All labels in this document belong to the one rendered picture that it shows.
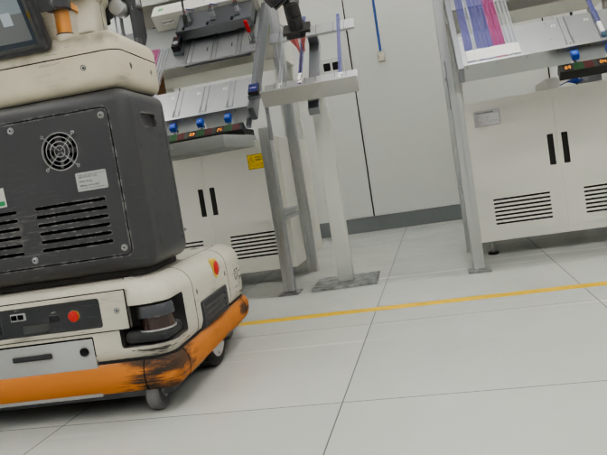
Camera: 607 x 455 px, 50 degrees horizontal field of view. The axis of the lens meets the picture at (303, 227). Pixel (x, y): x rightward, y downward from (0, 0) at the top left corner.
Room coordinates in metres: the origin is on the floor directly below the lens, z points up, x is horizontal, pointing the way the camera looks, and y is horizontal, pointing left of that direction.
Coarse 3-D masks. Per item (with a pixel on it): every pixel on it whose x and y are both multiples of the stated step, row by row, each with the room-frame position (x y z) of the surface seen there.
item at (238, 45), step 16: (160, 32) 3.03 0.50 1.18; (224, 32) 2.89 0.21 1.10; (240, 32) 2.86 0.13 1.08; (256, 32) 2.83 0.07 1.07; (160, 48) 2.94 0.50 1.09; (192, 48) 2.87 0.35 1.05; (208, 48) 2.84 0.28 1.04; (224, 48) 2.81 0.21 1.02; (240, 48) 2.77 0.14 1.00; (176, 64) 2.82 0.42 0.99; (192, 64) 2.87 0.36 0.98
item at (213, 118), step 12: (228, 108) 2.48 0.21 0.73; (240, 108) 2.47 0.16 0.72; (168, 120) 2.53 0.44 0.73; (180, 120) 2.52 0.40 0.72; (192, 120) 2.52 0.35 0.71; (204, 120) 2.52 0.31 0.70; (216, 120) 2.52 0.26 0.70; (240, 120) 2.51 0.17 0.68; (168, 132) 2.57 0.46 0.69; (180, 132) 2.57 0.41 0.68
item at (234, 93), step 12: (216, 84) 2.64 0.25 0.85; (228, 84) 2.62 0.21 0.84; (240, 84) 2.60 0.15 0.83; (168, 96) 2.67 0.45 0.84; (180, 96) 2.65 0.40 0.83; (192, 96) 2.63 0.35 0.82; (204, 96) 2.61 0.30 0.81; (216, 96) 2.59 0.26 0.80; (228, 96) 2.57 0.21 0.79; (240, 96) 2.55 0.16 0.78; (168, 108) 2.62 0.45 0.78; (180, 108) 2.59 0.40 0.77; (192, 108) 2.57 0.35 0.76; (204, 108) 2.55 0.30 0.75; (216, 108) 2.53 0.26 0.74
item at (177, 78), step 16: (144, 16) 3.23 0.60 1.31; (272, 48) 3.10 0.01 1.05; (288, 48) 3.32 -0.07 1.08; (208, 64) 3.17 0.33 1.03; (224, 64) 3.15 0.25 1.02; (240, 64) 3.14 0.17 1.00; (272, 64) 3.26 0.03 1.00; (288, 64) 3.34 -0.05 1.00; (176, 80) 3.29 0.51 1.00; (192, 80) 3.37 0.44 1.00; (208, 80) 3.44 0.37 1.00
